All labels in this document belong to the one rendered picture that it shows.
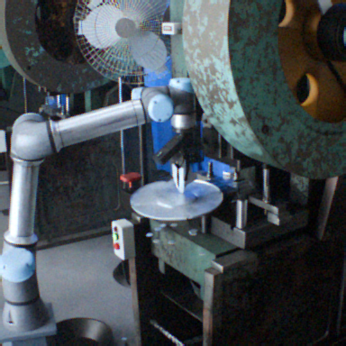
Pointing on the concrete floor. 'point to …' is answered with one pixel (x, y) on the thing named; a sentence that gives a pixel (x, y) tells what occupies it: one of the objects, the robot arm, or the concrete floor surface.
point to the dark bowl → (83, 332)
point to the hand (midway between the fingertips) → (179, 189)
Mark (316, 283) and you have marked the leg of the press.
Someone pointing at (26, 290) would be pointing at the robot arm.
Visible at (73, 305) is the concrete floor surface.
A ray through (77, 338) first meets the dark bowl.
